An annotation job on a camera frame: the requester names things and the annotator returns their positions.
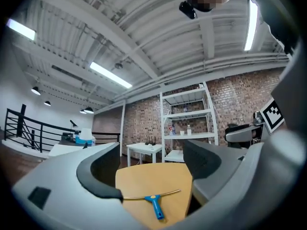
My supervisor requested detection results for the white metal shelf unit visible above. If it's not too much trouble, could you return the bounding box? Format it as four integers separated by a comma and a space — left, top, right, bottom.
159, 81, 219, 164

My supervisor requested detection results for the blue box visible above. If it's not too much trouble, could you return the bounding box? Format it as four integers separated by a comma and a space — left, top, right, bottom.
75, 134, 93, 146

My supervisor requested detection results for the small white table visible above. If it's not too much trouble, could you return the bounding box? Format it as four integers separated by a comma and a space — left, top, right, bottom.
126, 142, 164, 167

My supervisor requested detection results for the white desk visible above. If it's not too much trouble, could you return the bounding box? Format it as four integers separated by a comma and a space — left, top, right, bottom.
48, 143, 85, 157

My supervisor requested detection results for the black head camera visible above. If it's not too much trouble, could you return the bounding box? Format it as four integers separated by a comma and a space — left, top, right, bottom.
178, 0, 198, 20

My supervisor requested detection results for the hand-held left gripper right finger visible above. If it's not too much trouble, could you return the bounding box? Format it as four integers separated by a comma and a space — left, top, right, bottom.
183, 139, 250, 205

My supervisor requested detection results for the long ceiling light tube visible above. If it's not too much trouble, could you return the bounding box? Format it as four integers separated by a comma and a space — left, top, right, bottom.
244, 0, 259, 52
89, 61, 133, 89
5, 18, 37, 42

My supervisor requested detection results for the black metal railing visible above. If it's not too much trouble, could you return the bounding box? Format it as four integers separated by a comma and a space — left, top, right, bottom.
4, 103, 82, 153

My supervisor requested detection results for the white lampshade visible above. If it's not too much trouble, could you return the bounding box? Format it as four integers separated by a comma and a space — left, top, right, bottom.
79, 127, 94, 141

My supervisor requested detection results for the blue handled squeegee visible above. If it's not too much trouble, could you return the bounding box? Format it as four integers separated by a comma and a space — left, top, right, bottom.
122, 189, 182, 221

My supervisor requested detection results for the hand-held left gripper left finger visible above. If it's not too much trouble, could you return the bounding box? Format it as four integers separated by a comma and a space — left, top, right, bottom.
12, 142, 150, 230

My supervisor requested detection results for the person's dark upper body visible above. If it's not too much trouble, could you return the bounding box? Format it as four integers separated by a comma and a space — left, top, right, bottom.
246, 0, 302, 55

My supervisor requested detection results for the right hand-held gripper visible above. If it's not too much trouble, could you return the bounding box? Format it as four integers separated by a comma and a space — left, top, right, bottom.
225, 98, 286, 144

